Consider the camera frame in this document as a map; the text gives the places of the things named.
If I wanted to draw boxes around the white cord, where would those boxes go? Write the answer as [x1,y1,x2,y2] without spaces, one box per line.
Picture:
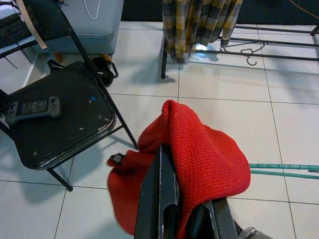
[83,0,102,20]

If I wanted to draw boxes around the black metal clothes rack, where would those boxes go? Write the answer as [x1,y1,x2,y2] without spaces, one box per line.
[160,23,319,80]

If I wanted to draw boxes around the black strap bag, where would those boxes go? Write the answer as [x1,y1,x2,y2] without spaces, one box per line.
[46,56,120,88]

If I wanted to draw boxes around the teal plastic hanger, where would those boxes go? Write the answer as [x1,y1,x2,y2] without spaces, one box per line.
[248,162,319,180]

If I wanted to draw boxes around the yellow grey plaid shirt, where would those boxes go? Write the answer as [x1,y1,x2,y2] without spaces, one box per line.
[161,0,244,65]

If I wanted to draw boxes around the thin orange cable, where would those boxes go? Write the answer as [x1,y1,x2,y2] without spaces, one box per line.
[288,0,319,22]

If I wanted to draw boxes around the red knit shirt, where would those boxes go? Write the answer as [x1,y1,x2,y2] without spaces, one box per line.
[106,99,251,238]

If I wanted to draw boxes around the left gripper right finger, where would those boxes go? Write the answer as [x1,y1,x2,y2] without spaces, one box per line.
[187,197,240,239]

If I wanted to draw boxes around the black folding chair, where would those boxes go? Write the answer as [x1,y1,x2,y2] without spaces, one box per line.
[0,0,138,192]

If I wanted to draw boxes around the black floor mat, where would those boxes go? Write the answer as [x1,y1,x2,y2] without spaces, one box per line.
[120,0,319,25]

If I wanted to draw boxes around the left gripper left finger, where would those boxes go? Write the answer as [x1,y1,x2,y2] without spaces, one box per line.
[134,143,180,239]

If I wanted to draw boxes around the grey handheld game console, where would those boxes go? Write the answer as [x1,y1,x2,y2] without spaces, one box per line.
[4,96,63,126]

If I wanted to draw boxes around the beige strap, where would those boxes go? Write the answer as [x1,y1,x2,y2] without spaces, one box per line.
[16,0,48,50]

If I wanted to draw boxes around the black wire hanger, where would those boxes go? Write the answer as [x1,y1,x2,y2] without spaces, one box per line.
[219,40,268,67]

